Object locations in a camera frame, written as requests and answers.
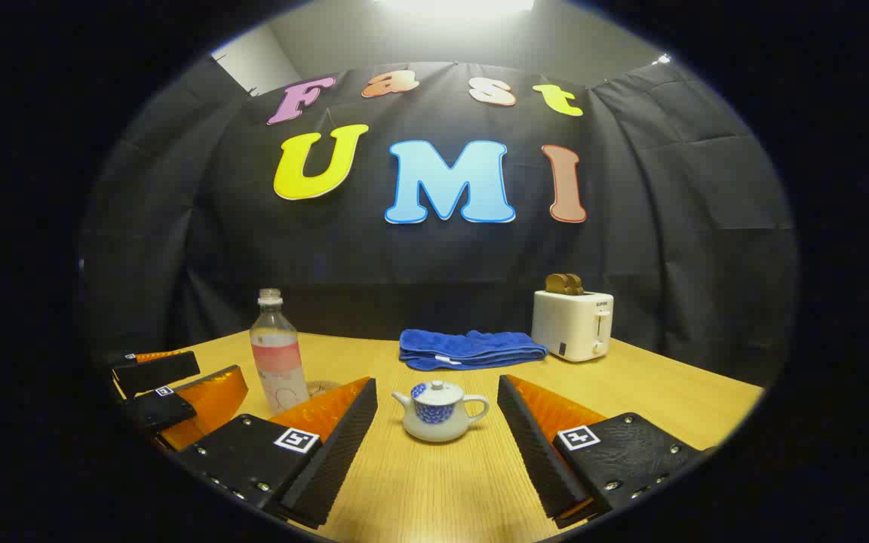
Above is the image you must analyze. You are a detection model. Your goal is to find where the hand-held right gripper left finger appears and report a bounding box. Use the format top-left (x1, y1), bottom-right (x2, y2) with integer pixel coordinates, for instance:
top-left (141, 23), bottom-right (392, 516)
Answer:
top-left (175, 376), bottom-right (379, 530)

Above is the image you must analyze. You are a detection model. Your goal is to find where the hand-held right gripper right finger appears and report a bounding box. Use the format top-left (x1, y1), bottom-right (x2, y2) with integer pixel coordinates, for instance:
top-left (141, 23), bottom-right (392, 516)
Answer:
top-left (496, 374), bottom-right (714, 529)

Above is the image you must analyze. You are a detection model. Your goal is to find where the white blue-patterned teacup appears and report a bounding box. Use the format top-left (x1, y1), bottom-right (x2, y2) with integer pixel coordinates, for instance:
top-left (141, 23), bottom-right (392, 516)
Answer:
top-left (392, 385), bottom-right (490, 443)

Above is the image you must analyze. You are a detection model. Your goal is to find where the clear pink-label water bottle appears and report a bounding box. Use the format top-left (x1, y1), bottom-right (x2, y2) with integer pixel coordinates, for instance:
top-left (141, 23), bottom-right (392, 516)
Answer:
top-left (250, 288), bottom-right (310, 414)

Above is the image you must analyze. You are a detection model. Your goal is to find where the folded blue towel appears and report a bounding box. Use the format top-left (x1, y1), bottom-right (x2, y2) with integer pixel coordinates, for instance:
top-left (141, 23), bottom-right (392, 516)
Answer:
top-left (398, 329), bottom-right (550, 372)

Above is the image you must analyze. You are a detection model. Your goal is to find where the white toaster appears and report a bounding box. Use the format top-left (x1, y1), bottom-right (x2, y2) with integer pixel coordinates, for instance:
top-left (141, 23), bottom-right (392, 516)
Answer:
top-left (531, 290), bottom-right (615, 364)

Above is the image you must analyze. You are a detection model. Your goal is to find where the black backdrop cloth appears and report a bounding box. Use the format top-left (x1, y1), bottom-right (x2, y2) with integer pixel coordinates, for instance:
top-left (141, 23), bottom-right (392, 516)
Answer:
top-left (80, 57), bottom-right (801, 389)

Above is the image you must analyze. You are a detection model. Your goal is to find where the ceiling light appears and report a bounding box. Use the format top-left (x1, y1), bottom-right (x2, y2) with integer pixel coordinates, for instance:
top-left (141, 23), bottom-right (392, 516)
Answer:
top-left (374, 0), bottom-right (537, 20)

